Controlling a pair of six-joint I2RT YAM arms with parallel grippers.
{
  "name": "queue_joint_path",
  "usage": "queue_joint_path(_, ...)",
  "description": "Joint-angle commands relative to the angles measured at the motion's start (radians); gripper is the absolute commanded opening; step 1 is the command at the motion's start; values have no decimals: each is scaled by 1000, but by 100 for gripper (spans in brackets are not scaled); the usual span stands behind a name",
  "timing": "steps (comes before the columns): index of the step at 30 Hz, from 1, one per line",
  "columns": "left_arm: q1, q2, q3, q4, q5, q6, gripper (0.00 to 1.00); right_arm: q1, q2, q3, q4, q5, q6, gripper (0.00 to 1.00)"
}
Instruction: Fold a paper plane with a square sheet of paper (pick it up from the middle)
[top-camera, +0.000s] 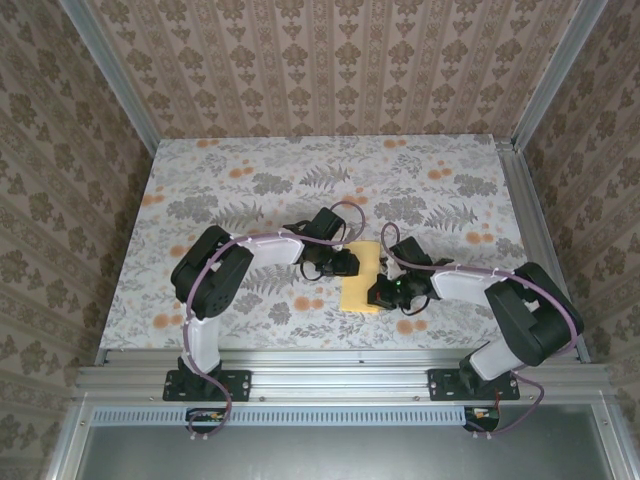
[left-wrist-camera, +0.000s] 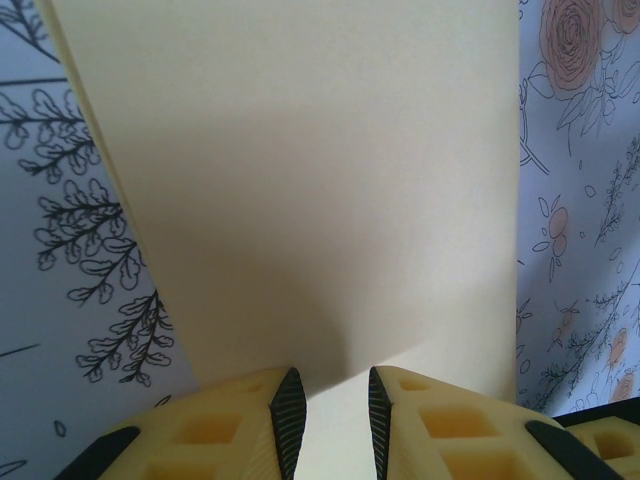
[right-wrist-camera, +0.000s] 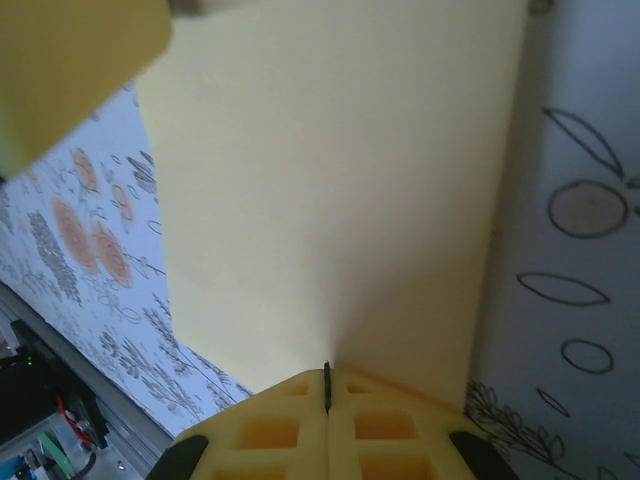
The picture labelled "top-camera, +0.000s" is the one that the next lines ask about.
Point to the yellow cloth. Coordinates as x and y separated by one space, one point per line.
357 295

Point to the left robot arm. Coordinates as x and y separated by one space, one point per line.
207 345

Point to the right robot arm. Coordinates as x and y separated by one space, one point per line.
545 320

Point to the grey metal sheet panel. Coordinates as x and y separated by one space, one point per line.
350 455

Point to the floral printed table cover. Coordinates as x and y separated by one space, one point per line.
225 165

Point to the black connector board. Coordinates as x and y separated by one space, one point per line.
482 417
205 417

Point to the long aluminium frame rail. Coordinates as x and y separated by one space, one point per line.
340 372

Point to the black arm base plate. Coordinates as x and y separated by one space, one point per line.
440 385
240 385

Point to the aluminium lower side rail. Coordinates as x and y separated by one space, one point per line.
612 440
70 440

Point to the aluminium upright post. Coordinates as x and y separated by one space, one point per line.
555 75
120 85

